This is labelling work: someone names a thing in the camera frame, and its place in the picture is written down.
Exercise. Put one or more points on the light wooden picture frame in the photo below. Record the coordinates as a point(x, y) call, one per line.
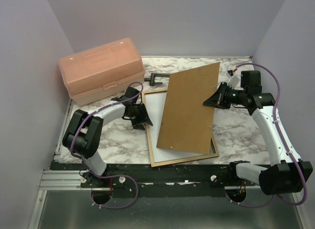
point(182, 155)

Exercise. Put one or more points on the pink translucent plastic box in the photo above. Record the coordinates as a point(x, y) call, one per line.
point(103, 71)

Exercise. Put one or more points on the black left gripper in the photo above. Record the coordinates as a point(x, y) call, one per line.
point(144, 117)

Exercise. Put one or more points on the brown fibreboard backing board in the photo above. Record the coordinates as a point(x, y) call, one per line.
point(186, 124)

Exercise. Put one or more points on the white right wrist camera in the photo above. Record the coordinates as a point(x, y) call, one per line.
point(233, 78)

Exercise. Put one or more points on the aluminium extrusion rail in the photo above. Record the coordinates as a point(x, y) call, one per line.
point(61, 180)

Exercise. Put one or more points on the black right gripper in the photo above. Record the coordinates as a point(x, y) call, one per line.
point(217, 99)

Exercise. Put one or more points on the red sunset photo board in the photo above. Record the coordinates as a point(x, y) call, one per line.
point(155, 115)

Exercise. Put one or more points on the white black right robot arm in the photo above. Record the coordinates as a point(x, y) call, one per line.
point(288, 173)

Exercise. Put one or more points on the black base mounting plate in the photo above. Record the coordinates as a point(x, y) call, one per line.
point(177, 180)

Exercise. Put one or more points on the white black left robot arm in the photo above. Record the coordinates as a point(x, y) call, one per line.
point(83, 133)

